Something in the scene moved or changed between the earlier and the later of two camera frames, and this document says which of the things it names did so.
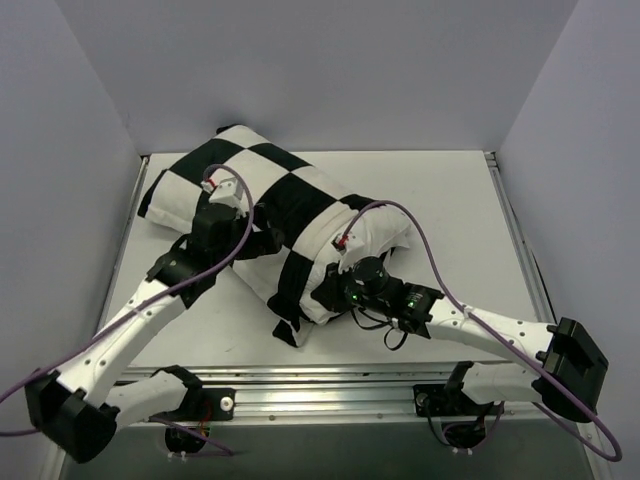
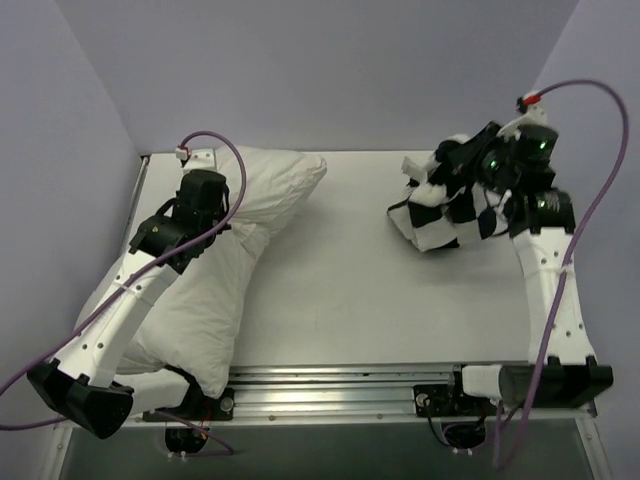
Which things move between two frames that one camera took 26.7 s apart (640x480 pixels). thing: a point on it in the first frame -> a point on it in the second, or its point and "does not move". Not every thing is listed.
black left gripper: x=261 y=240 -> x=201 y=186
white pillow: x=370 y=232 -> x=193 y=319
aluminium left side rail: x=124 y=241 does not move
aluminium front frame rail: x=338 y=393 does not move
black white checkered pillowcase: x=268 y=190 -> x=446 y=201
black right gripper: x=327 y=292 -> x=460 y=163
